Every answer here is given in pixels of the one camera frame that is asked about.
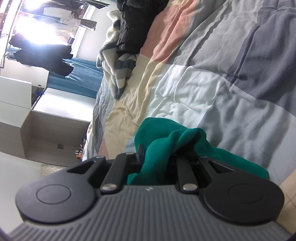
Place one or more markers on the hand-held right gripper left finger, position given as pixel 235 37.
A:
pixel 129 160

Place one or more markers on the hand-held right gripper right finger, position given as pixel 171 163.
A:
pixel 183 167

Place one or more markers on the green hoodie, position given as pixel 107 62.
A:
pixel 159 143

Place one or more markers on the bedside bottles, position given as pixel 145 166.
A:
pixel 79 153

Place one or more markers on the quilted headboard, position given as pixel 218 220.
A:
pixel 49 169

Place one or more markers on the white wardrobe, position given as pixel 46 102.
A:
pixel 64 104

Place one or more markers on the blue striped cloth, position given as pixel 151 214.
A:
pixel 85 76

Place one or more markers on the white grey fleece blanket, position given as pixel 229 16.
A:
pixel 111 67

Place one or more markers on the patchwork quilt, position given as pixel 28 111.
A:
pixel 208 69

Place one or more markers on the blue curtain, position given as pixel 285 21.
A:
pixel 55 81

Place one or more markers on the black hanging jacket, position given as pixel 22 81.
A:
pixel 46 58

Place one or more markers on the black puffer jacket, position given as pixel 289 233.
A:
pixel 134 27

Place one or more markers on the striped hanging socks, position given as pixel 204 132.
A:
pixel 87 24

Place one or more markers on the beige hanging garment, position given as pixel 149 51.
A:
pixel 57 13

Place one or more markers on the grey wall panel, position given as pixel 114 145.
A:
pixel 60 146

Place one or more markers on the white wall cabinet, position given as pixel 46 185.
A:
pixel 13 92

